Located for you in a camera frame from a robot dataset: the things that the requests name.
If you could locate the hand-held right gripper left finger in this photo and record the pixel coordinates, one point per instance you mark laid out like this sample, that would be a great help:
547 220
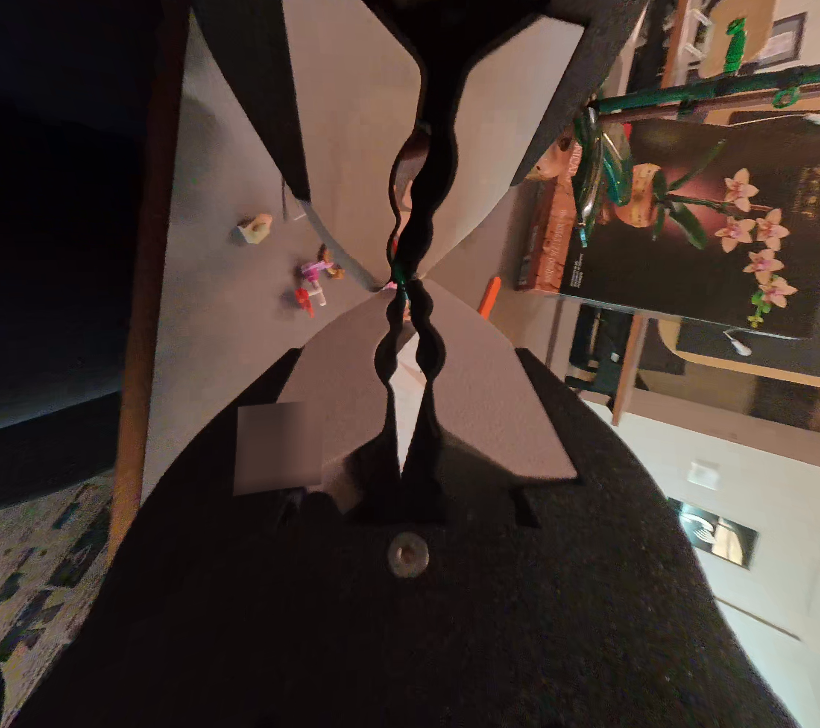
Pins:
333 376

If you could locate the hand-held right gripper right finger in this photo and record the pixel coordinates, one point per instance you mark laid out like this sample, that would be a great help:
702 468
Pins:
493 401

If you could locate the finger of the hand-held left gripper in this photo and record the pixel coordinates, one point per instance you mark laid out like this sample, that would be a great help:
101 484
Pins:
352 113
512 119

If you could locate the grey desk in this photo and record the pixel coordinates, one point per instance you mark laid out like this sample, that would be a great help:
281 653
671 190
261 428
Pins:
224 318

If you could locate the pile of small toy bricks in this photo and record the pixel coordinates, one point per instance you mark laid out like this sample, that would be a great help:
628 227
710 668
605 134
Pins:
315 273

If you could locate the orange brick separator tool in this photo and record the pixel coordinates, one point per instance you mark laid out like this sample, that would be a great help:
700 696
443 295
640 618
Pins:
490 296

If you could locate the brick-built potted orchid plant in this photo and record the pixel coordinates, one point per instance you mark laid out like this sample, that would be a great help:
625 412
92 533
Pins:
602 177

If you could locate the small tan toy brick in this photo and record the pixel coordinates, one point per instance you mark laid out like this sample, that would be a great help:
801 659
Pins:
253 230

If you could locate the dark toy set box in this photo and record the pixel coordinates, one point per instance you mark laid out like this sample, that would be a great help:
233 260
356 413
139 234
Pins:
672 273

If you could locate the wooden side table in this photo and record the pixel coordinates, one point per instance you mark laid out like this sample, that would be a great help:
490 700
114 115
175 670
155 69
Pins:
737 356

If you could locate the white wall switch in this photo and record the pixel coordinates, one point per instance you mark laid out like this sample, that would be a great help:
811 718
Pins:
704 475

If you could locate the dark wall sign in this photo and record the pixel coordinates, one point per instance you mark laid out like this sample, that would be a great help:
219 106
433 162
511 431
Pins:
714 532

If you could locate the framed wall picture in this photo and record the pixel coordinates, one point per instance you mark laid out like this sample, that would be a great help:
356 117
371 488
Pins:
789 36

